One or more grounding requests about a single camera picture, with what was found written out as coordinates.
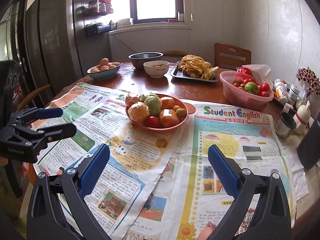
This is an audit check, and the small brown longan fruit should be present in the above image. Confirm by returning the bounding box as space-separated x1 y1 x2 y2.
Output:
176 108 187 119

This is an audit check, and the stainless steel bowl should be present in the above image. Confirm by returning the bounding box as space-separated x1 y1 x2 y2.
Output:
128 51 164 70

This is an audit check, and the fried food pile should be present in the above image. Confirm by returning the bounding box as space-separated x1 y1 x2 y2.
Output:
178 54 218 80

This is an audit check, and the black thermos bottle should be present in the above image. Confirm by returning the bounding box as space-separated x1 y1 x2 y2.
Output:
297 113 320 170

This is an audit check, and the white ceramic bowl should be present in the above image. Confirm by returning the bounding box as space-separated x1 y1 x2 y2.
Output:
143 60 170 78

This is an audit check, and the wooden chair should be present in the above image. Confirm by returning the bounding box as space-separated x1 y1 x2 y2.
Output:
214 43 251 70

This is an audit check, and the small glass jar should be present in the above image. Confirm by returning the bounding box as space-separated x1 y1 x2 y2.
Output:
275 112 296 138

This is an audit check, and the bowl of eggs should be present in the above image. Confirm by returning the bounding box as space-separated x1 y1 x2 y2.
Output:
87 57 121 80

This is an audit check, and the brown fruit with stem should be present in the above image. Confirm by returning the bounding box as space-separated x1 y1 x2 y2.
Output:
172 105 180 112

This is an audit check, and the green fruit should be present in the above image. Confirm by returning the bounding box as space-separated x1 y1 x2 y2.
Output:
139 94 147 102
144 95 162 116

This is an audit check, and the orange plastic plate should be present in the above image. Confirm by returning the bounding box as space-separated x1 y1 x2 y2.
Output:
125 93 196 132

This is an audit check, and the orange top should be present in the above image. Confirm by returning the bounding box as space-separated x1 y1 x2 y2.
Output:
159 109 180 128

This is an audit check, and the right student english newspaper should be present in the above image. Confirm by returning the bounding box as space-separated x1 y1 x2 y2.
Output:
125 101 296 239

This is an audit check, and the white plastic bag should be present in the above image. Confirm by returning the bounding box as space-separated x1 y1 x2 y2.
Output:
242 64 272 82

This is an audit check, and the orange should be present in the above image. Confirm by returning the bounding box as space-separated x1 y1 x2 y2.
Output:
159 109 180 128
127 102 150 124
125 93 140 107

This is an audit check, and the red tomato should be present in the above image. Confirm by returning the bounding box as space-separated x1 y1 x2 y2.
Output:
144 116 161 128

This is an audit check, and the pink plastic basin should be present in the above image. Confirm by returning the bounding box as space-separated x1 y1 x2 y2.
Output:
220 70 274 111

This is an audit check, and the orange wedge-shaped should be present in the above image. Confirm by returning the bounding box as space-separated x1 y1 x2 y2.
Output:
160 96 175 109

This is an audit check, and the dark refrigerator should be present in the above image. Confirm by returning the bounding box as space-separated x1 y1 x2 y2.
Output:
25 0 83 101

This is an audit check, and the green tomato in basin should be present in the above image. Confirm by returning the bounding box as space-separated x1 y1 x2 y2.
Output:
244 81 259 95

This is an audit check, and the white rabbit figurine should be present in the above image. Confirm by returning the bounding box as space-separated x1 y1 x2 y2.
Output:
293 101 311 134

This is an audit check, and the left hand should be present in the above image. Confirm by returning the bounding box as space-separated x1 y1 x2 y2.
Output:
0 157 29 177

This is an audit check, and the left student newspaper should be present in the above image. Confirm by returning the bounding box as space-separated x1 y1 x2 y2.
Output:
27 83 187 239

